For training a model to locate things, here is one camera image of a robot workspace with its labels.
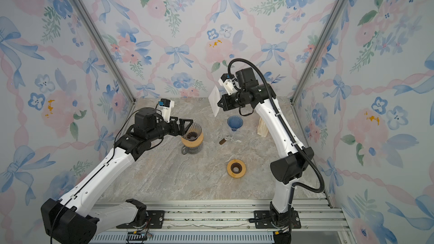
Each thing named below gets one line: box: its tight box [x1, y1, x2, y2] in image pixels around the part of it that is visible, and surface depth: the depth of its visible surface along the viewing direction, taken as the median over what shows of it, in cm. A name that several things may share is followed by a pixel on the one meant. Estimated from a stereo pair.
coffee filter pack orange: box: [257, 116, 269, 138], surface depth 102 cm
